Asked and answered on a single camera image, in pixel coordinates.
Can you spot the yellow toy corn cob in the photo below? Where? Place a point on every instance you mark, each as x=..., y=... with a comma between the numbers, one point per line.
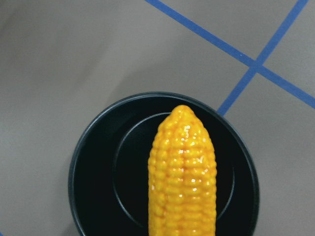
x=182, y=181

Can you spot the dark blue saucepan with handle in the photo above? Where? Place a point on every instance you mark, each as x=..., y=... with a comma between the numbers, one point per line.
x=108, y=176

